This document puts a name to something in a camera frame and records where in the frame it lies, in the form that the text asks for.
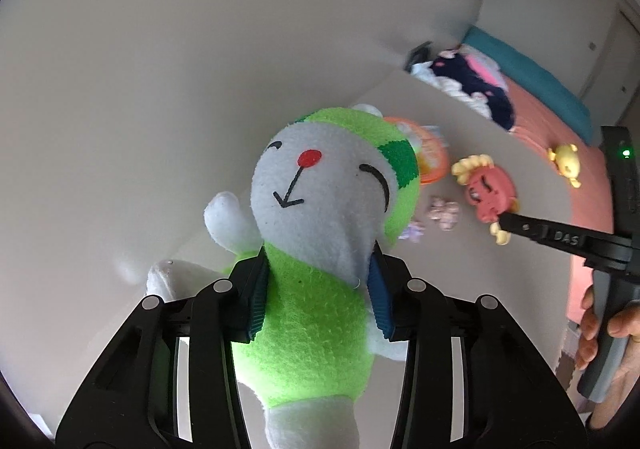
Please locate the teal pillow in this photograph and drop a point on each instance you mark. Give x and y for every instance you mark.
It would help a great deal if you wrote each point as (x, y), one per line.
(540, 79)

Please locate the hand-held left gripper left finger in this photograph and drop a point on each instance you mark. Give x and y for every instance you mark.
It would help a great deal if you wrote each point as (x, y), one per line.
(256, 304)

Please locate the pale pink flower toy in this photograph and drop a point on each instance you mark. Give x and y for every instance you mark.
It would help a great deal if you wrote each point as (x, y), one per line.
(444, 213)

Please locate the person's right hand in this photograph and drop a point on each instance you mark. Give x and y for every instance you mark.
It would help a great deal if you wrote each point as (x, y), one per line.
(587, 329)

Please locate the pink bed sheet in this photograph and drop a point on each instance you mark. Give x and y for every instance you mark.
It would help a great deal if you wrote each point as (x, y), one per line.
(565, 209)

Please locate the yellow duck toy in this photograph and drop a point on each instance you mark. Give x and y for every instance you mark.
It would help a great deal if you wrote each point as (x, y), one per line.
(567, 161)

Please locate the orange plastic bowl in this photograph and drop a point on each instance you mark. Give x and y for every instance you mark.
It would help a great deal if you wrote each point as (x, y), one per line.
(432, 171)

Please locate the white printed cloth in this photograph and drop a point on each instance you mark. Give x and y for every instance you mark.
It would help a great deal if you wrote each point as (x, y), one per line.
(465, 96)

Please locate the green white plush doll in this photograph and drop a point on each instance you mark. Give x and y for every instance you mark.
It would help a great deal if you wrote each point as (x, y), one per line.
(310, 209)

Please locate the pastel foam floor mat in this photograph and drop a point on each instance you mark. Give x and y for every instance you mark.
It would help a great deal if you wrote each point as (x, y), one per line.
(572, 344)

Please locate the small purple toy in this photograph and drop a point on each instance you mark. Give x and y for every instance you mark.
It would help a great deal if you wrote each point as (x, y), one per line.
(412, 231)

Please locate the white closet door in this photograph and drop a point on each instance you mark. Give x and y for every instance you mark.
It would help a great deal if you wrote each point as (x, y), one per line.
(620, 74)

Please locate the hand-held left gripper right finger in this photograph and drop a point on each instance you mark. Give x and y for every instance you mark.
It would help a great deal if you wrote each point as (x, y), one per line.
(382, 299)

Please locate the navy printed clothing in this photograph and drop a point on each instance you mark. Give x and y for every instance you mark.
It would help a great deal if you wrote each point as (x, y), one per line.
(492, 96)

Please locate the pink crab toy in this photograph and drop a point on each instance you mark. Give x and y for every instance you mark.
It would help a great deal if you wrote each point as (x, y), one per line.
(487, 194)

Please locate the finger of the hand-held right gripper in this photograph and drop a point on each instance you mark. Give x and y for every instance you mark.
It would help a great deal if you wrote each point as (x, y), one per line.
(550, 235)

